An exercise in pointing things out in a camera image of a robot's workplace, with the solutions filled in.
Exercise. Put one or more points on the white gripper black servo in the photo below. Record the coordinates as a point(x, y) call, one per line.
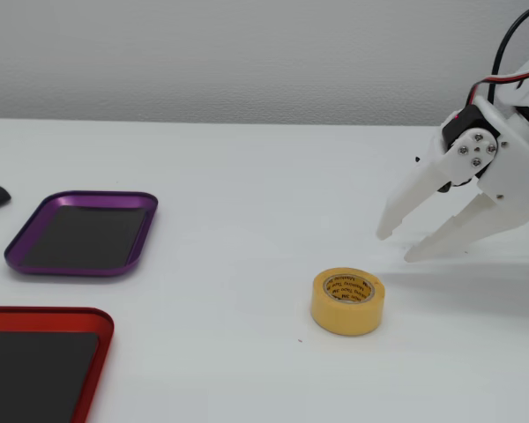
point(511, 165)

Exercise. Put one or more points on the purple metal tray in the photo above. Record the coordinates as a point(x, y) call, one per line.
point(79, 238)

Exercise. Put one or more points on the yellow masking tape roll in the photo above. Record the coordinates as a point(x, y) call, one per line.
point(335, 317)

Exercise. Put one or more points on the red metal tray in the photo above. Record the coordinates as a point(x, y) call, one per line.
point(35, 374)

